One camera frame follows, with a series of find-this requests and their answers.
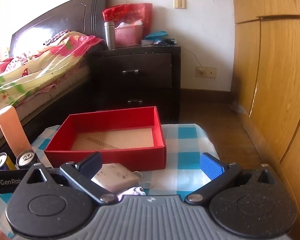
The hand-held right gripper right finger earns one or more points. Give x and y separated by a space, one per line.
211 166

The wall light switch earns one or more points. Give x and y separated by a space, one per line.
180 3

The red cardboard box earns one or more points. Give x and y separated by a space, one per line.
110 157

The wooden wardrobe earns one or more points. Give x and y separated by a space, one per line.
277 80

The white plastic bag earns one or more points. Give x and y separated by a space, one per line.
126 24

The pink plastic basket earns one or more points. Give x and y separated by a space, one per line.
128 36

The small dark object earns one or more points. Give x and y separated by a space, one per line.
169 42

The red plastic bag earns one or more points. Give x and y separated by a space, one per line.
140 11

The blue white checked tablecloth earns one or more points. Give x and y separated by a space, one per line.
185 150

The wall socket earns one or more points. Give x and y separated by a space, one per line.
210 72

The bed mattress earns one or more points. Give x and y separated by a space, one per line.
37 102

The dark wooden nightstand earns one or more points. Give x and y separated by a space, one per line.
140 65

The dark wooden headboard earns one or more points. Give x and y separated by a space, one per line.
52 17

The steel thermos flask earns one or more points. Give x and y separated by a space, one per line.
110 36

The speckled white sponge block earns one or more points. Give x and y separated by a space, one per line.
115 177

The floral quilt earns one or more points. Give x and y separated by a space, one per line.
40 67

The blue face mask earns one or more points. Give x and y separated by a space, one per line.
136 190

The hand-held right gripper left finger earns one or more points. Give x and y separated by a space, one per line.
91 163

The blue folded paper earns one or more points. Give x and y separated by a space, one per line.
157 34

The clear plastic wrapper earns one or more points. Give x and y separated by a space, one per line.
236 107

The small pale packet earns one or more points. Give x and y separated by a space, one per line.
150 42

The peach ribbed bottle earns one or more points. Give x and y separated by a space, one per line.
12 130

